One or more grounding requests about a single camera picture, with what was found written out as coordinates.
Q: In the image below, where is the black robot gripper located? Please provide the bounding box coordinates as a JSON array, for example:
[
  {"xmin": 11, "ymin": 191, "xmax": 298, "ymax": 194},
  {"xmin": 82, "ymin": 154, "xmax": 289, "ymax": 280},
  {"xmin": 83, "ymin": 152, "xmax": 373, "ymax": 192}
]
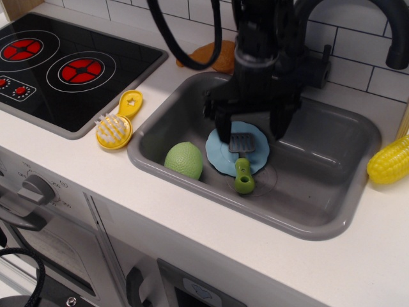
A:
[{"xmin": 204, "ymin": 52, "xmax": 300, "ymax": 143}]

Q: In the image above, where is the grey spatula with green handle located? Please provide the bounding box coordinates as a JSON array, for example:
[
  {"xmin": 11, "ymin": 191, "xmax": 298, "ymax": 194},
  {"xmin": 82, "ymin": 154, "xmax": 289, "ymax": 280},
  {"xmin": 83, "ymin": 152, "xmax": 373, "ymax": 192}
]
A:
[{"xmin": 229, "ymin": 132, "xmax": 255, "ymax": 194}]

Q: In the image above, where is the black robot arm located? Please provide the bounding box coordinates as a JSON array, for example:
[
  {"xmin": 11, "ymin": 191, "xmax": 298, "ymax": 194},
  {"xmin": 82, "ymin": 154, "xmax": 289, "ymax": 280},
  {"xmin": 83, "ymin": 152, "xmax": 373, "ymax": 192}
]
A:
[{"xmin": 204, "ymin": 1, "xmax": 308, "ymax": 143}]

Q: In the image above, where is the blue toy plate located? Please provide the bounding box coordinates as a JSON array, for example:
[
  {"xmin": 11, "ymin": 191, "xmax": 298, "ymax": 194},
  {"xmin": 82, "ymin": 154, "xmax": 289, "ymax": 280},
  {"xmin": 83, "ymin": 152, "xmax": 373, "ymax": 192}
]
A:
[{"xmin": 205, "ymin": 122, "xmax": 270, "ymax": 177}]

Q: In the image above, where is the grey plastic sink basin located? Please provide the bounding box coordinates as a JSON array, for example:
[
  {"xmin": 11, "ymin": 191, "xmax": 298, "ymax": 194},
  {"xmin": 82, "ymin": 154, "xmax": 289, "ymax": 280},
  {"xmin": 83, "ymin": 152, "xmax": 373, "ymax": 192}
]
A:
[{"xmin": 127, "ymin": 72, "xmax": 381, "ymax": 240}]

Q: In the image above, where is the orange toy chicken piece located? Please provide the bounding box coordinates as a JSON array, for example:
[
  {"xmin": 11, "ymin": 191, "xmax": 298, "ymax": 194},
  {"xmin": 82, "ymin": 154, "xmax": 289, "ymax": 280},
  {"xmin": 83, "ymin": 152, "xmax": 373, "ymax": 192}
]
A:
[{"xmin": 189, "ymin": 40, "xmax": 235, "ymax": 74}]

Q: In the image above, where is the green toy lime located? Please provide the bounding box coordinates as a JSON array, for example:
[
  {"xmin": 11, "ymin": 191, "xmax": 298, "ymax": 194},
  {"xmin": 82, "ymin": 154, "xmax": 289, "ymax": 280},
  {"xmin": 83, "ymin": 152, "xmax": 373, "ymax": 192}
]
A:
[{"xmin": 164, "ymin": 142, "xmax": 203, "ymax": 180}]

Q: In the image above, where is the black toy faucet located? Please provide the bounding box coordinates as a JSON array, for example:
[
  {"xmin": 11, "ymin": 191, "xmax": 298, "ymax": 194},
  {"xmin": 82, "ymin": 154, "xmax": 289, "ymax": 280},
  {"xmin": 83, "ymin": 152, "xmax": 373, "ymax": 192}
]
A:
[{"xmin": 274, "ymin": 0, "xmax": 408, "ymax": 89}]

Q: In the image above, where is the yellow dish brush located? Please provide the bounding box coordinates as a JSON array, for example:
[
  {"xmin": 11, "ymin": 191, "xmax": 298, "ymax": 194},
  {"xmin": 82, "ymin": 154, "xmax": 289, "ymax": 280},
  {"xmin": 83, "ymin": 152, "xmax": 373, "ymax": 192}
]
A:
[{"xmin": 95, "ymin": 90, "xmax": 143, "ymax": 150}]

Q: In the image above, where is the yellow toy corn cob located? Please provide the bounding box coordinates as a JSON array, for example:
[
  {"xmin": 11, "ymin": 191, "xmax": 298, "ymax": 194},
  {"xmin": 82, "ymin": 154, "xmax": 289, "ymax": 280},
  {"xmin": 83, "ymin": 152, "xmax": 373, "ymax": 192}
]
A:
[{"xmin": 367, "ymin": 135, "xmax": 408, "ymax": 184}]

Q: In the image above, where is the black toy stovetop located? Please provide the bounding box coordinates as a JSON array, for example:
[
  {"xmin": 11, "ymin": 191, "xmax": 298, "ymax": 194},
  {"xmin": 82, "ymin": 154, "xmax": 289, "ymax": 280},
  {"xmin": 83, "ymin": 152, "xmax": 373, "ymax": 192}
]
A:
[{"xmin": 1, "ymin": 13, "xmax": 168, "ymax": 139}]

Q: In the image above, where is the grey oven knob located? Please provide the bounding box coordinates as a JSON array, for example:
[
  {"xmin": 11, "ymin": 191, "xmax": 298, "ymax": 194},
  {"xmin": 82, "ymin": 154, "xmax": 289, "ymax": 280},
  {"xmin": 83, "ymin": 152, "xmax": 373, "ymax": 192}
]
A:
[{"xmin": 17, "ymin": 175, "xmax": 55, "ymax": 205}]

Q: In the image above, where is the black braided cable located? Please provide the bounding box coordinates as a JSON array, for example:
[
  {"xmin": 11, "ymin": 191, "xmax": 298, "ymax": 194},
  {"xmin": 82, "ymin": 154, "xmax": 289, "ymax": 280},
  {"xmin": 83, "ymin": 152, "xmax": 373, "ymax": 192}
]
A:
[{"xmin": 146, "ymin": 0, "xmax": 223, "ymax": 70}]

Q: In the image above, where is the grey oven door handle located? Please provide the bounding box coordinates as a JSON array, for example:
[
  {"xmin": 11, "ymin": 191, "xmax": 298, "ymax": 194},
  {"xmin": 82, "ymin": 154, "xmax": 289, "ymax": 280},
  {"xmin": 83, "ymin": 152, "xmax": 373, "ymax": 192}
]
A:
[{"xmin": 1, "ymin": 194, "xmax": 50, "ymax": 232}]

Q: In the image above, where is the black cable lower left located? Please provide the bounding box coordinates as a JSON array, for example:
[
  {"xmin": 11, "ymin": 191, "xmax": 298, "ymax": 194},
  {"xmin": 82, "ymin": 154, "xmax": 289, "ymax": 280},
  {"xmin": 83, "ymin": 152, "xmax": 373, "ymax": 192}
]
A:
[{"xmin": 0, "ymin": 248, "xmax": 47, "ymax": 307}]

